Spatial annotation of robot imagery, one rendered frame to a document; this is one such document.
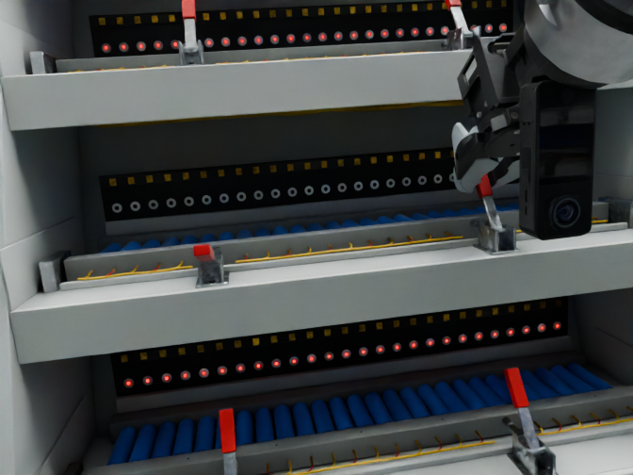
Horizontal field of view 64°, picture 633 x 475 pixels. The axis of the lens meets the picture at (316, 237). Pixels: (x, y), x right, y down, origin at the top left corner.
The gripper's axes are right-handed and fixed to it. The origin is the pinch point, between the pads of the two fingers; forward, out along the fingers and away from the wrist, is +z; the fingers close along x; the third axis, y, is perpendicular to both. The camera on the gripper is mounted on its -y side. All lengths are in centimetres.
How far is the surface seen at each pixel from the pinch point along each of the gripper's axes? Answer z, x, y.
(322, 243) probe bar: 2.5, 16.0, -3.2
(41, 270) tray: 0.1, 41.5, -3.6
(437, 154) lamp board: 9.4, -1.0, 9.0
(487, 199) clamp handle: -1.8, 0.1, -1.9
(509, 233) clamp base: -2.5, -0.7, -5.8
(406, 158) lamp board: 9.5, 3.0, 8.8
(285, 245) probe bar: 2.3, 19.7, -3.0
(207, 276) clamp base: -0.4, 27.2, -6.0
